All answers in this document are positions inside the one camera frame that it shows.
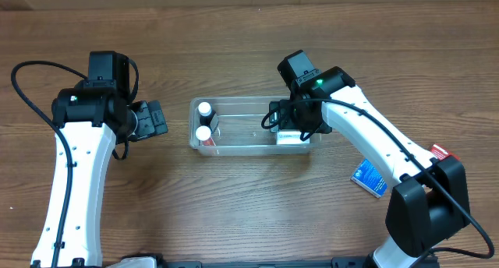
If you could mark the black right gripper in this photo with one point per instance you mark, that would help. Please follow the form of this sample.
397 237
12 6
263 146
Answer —
278 114

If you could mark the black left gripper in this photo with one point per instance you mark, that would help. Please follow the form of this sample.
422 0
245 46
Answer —
152 118

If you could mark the white Hansaplast plaster box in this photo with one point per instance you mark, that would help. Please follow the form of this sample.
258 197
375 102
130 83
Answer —
290 137

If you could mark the orange bottle white cap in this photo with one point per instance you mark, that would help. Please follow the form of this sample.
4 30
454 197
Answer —
204 135

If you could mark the black bottle white cap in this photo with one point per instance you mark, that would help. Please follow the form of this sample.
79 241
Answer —
208 116

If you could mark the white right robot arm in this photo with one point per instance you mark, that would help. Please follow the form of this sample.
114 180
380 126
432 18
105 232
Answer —
429 197

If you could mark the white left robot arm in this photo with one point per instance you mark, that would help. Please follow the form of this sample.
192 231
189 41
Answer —
91 123

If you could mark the clear plastic container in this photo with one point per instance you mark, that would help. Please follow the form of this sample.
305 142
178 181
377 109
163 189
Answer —
239 131

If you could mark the blue medicine box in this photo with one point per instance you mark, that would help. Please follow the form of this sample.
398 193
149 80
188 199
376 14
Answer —
368 177

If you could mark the red medicine box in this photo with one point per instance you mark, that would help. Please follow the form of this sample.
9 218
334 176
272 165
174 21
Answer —
441 153

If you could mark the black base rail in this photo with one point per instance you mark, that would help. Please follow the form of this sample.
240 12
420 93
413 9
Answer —
158 261

